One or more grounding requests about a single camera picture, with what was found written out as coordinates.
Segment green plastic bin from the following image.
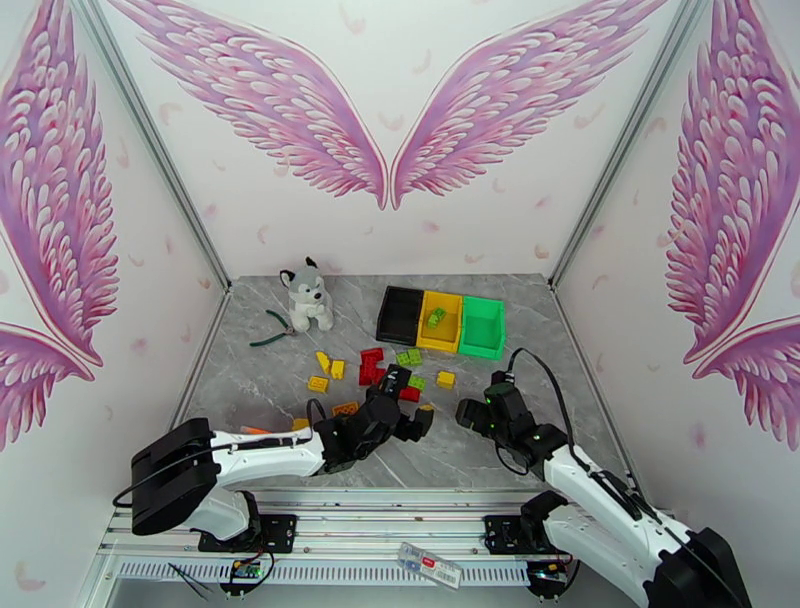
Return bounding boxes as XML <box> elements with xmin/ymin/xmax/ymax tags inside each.
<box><xmin>457</xmin><ymin>295</ymin><xmax>506</xmax><ymax>362</ymax></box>

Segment yellow plastic bin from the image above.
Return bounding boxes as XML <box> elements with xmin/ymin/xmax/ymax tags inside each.
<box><xmin>415</xmin><ymin>290</ymin><xmax>465</xmax><ymax>355</ymax></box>

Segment aluminium table edge strip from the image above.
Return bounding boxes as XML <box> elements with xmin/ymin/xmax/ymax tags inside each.
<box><xmin>168</xmin><ymin>288</ymin><xmax>234</xmax><ymax>433</ymax></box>
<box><xmin>549</xmin><ymin>286</ymin><xmax>636</xmax><ymax>483</ymax></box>

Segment black plastic bin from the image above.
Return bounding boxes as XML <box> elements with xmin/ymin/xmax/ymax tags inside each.
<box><xmin>375</xmin><ymin>285</ymin><xmax>426</xmax><ymax>347</ymax></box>

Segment clear plastic case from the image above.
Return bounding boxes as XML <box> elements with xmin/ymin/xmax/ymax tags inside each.
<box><xmin>396</xmin><ymin>541</ymin><xmax>465</xmax><ymax>590</ymax></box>

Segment small green circuit board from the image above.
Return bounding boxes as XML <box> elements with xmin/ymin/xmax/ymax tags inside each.
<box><xmin>227</xmin><ymin>559</ymin><xmax>267</xmax><ymax>595</ymax></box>
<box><xmin>526</xmin><ymin>560</ymin><xmax>579</xmax><ymax>592</ymax></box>

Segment grey white husky plush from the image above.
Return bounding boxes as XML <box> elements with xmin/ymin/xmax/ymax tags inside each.
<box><xmin>279</xmin><ymin>256</ymin><xmax>336</xmax><ymax>334</ymax></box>

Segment black tweezers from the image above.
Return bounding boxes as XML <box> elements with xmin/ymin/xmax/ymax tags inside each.
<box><xmin>167</xmin><ymin>562</ymin><xmax>217</xmax><ymax>596</ymax></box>

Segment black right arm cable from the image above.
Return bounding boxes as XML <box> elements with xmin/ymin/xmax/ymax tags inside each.
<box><xmin>493</xmin><ymin>347</ymin><xmax>745</xmax><ymax>608</ymax></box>

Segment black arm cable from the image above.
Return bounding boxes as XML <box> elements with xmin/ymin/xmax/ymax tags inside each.
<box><xmin>112</xmin><ymin>398</ymin><xmax>329</xmax><ymax>509</ymax></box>
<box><xmin>493</xmin><ymin>347</ymin><xmax>745</xmax><ymax>608</ymax></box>

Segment aluminium rail frame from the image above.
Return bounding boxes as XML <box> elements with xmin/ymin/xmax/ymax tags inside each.
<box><xmin>96</xmin><ymin>487</ymin><xmax>679</xmax><ymax>592</ymax></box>

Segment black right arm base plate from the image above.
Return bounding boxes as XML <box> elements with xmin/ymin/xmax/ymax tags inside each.
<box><xmin>484</xmin><ymin>515</ymin><xmax>551</xmax><ymax>558</ymax></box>

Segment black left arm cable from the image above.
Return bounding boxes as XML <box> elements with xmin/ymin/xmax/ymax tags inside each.
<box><xmin>112</xmin><ymin>398</ymin><xmax>329</xmax><ymax>509</ymax></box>

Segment green handled pliers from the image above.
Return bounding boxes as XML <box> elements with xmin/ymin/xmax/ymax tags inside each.
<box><xmin>249</xmin><ymin>309</ymin><xmax>296</xmax><ymax>349</ymax></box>

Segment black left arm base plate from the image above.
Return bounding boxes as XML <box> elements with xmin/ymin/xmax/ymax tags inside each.
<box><xmin>198</xmin><ymin>513</ymin><xmax>298</xmax><ymax>554</ymax></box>

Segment white perforated cable duct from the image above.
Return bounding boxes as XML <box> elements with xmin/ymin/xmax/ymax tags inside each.
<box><xmin>115</xmin><ymin>559</ymin><xmax>533</xmax><ymax>583</ymax></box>

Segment aluminium frame post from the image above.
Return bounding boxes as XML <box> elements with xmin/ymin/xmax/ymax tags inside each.
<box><xmin>68</xmin><ymin>0</ymin><xmax>234</xmax><ymax>294</ymax></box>
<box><xmin>548</xmin><ymin>0</ymin><xmax>720</xmax><ymax>292</ymax></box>

